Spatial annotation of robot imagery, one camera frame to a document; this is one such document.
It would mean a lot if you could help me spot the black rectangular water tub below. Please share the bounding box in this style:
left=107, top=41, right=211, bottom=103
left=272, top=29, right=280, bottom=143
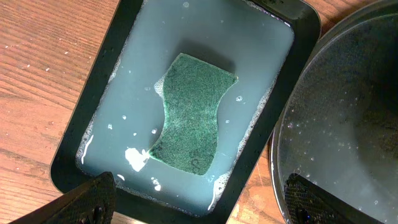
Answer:
left=50, top=1, right=321, bottom=223

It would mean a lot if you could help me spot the round black tray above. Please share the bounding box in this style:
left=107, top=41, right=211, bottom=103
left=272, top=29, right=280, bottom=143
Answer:
left=270, top=1, right=397, bottom=223

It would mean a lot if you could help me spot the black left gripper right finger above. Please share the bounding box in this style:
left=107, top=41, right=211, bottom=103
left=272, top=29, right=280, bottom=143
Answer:
left=283, top=172, right=386, bottom=223

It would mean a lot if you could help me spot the green yellow sponge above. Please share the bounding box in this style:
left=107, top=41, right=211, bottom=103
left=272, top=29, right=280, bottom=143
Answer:
left=149, top=53, right=238, bottom=175

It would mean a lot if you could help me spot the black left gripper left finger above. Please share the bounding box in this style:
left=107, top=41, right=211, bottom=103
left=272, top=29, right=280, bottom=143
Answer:
left=11, top=172, right=116, bottom=224

